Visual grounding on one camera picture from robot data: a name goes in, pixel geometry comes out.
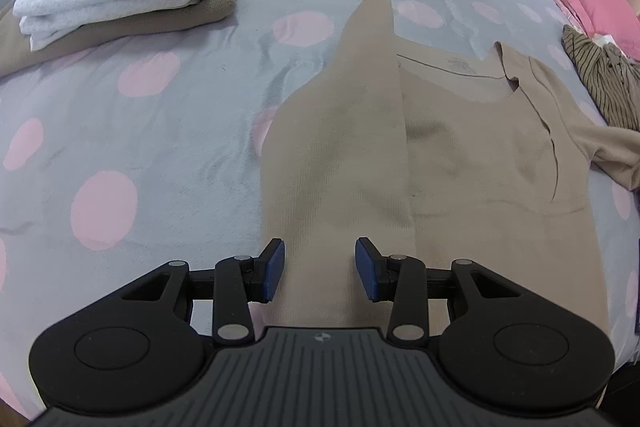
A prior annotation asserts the tan folded garment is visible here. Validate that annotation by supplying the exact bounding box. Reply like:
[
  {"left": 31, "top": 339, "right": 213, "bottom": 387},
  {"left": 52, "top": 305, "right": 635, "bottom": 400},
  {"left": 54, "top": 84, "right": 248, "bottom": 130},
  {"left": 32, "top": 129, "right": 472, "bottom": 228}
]
[{"left": 0, "top": 0, "right": 264, "bottom": 80}]

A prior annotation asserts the beige shirt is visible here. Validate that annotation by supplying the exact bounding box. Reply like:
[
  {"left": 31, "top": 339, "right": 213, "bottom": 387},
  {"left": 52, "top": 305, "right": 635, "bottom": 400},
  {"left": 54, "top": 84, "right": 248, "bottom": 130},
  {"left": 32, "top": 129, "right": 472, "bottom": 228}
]
[{"left": 260, "top": 0, "right": 640, "bottom": 358}]

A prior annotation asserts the grey pink-dotted bed sheet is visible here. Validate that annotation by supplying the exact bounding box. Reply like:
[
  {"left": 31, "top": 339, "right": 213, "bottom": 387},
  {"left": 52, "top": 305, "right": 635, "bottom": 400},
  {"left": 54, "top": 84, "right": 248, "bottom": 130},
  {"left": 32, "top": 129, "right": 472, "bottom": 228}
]
[{"left": 0, "top": 0, "right": 640, "bottom": 419}]

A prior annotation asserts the olive striped garment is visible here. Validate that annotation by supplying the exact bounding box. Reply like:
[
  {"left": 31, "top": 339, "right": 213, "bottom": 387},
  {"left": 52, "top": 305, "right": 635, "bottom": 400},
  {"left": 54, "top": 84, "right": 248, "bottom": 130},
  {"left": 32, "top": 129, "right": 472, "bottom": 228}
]
[{"left": 561, "top": 24, "right": 640, "bottom": 132}]

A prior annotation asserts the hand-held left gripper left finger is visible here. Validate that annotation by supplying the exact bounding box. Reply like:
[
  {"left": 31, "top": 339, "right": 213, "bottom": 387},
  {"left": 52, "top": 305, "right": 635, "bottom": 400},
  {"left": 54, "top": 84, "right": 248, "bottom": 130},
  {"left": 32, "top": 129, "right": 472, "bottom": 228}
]
[{"left": 119, "top": 238, "right": 286, "bottom": 348}]

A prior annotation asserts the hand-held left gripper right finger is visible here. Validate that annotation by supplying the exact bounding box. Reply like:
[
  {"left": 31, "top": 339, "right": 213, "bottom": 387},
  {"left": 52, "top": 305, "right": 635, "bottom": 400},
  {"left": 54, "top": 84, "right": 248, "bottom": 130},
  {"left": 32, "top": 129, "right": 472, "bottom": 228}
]
[{"left": 354, "top": 237, "right": 523, "bottom": 348}]

